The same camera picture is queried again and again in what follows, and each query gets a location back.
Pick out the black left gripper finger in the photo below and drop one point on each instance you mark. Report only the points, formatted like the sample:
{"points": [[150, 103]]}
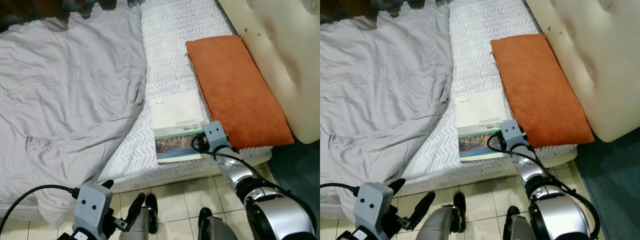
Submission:
{"points": [[135, 210], [422, 210], [108, 184], [397, 185]]}

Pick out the white book with city photo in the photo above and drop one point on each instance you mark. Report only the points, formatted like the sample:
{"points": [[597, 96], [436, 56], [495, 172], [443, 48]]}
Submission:
{"points": [[175, 120], [480, 117]]}

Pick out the orange rectangular pillow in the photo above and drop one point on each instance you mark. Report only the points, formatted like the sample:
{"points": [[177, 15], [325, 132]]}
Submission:
{"points": [[235, 90], [540, 90]]}

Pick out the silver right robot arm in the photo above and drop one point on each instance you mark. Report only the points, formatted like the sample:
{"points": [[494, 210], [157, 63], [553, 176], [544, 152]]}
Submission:
{"points": [[275, 215], [560, 215]]}

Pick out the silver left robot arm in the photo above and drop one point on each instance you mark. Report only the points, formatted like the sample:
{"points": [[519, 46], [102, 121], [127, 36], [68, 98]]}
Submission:
{"points": [[75, 237], [352, 237]]}

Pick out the silver robot left leg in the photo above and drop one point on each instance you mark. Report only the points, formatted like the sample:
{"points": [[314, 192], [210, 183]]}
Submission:
{"points": [[140, 230], [440, 225]]}

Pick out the silver robot leg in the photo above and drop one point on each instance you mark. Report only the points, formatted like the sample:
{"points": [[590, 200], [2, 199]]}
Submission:
{"points": [[140, 230], [440, 225], [520, 231], [217, 231]]}

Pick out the beige bed base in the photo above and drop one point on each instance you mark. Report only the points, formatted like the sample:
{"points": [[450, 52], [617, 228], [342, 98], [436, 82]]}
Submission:
{"points": [[240, 167], [555, 162]]}

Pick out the silver robot right leg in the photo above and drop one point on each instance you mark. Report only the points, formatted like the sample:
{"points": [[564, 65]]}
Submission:
{"points": [[217, 231], [520, 231]]}

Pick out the grey crumpled blanket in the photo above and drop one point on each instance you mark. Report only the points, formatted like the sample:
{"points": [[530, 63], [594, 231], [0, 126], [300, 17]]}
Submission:
{"points": [[380, 100], [65, 100]]}

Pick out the white chevron pattern mattress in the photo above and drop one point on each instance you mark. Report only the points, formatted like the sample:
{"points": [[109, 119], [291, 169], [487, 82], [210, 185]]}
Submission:
{"points": [[475, 55], [170, 55]]}

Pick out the cream padded headboard wood trim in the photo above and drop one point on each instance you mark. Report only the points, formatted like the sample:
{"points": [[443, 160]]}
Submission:
{"points": [[595, 60], [285, 60]]}

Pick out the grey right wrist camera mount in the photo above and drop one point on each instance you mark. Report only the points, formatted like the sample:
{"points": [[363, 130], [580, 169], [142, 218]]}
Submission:
{"points": [[511, 132], [216, 134]]}

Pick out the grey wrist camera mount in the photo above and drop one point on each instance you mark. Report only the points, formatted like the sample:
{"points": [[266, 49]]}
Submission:
{"points": [[91, 210], [511, 132], [216, 134], [372, 210]]}

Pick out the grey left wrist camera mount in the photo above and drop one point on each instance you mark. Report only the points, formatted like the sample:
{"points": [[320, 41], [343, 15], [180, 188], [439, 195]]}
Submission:
{"points": [[91, 210], [372, 210]]}

